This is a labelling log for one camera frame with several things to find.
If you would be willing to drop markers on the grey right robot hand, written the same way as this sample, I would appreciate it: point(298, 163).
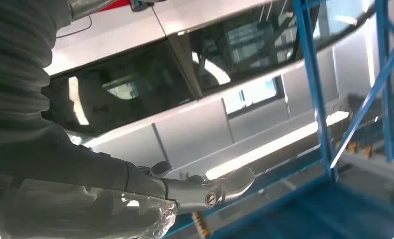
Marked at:
point(68, 184)

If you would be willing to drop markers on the blue metal shelf rack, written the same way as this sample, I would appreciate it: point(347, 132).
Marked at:
point(318, 99)

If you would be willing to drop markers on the white car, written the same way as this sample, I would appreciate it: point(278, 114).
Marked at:
point(117, 36)

